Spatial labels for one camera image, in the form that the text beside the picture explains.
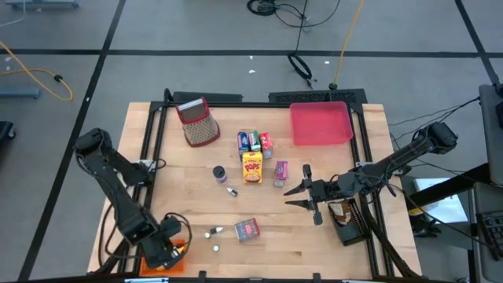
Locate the small blue cereal box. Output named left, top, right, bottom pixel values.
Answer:
left=237, top=131, right=252, bottom=160

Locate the steel box grater red handle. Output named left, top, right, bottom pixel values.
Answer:
left=174, top=96, right=221, bottom=149

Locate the pink plastic bin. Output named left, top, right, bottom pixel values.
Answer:
left=289, top=101, right=354, bottom=147

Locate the black floor object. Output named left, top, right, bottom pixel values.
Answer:
left=0, top=120, right=17, bottom=142

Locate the black coiled cable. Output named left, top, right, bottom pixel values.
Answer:
left=286, top=0, right=314, bottom=90

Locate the orange plastic basket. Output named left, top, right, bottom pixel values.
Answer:
left=139, top=238, right=186, bottom=276

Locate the grey floor cart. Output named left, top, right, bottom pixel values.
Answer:
left=4, top=0, right=80, bottom=11

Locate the small green cereal box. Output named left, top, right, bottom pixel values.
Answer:
left=248, top=130, right=263, bottom=153

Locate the spice jar black lid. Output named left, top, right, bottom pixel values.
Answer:
left=211, top=164, right=228, bottom=186

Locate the grey flat floor base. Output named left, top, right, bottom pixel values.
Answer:
left=0, top=86, right=42, bottom=100

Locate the black perforated panel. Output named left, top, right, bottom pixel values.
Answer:
left=268, top=88, right=369, bottom=105

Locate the small pink cereal box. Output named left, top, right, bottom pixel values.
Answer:
left=273, top=160, right=290, bottom=189

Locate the yellow hanging cord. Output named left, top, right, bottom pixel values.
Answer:
left=332, top=0, right=365, bottom=90

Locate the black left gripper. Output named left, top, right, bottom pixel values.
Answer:
left=139, top=216, right=186, bottom=271

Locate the black plastic basket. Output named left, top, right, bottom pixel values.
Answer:
left=328, top=197, right=373, bottom=248

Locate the small red cereal box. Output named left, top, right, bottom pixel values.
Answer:
left=259, top=131, right=274, bottom=160

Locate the black floor cable bundle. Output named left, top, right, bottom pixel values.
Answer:
left=246, top=0, right=342, bottom=29

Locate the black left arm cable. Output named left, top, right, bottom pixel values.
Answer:
left=163, top=211, right=193, bottom=255

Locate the red patterned paprika tin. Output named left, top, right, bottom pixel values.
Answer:
left=233, top=218, right=261, bottom=243

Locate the black diagonal beam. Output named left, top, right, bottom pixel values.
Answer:
left=406, top=163, right=492, bottom=210

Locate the yellow floor cable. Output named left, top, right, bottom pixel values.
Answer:
left=0, top=40, right=75, bottom=101

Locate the yellow Pops cereal box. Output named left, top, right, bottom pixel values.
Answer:
left=241, top=151, right=264, bottom=185

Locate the white sheet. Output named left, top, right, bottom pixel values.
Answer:
left=412, top=176, right=471, bottom=225

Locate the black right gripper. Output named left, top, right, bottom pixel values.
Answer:
left=282, top=164, right=341, bottom=226

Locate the black aluminium table frame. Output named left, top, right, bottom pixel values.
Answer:
left=94, top=100, right=422, bottom=283

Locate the black crate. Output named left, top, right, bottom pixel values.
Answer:
left=475, top=210, right=503, bottom=261

